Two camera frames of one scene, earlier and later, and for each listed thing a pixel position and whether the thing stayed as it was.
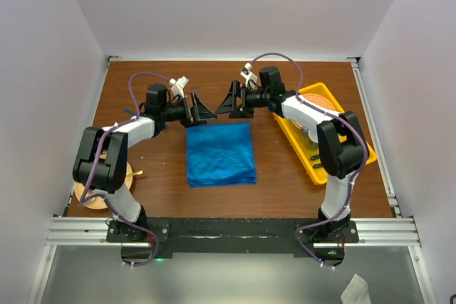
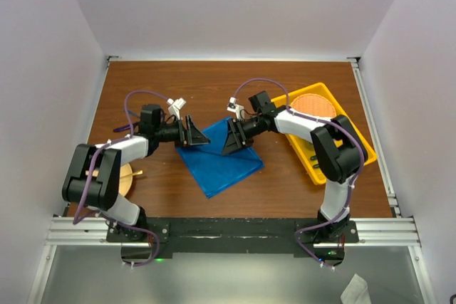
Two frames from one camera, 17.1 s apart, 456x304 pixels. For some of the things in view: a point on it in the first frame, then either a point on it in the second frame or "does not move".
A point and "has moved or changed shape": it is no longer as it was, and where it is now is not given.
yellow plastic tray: (309, 156) does not move
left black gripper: (199, 112) to (194, 135)
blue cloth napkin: (220, 154) has moved or changed shape
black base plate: (169, 236) does not move
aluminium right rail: (358, 70) does not move
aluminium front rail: (92, 231) does not move
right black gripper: (229, 105) to (236, 138)
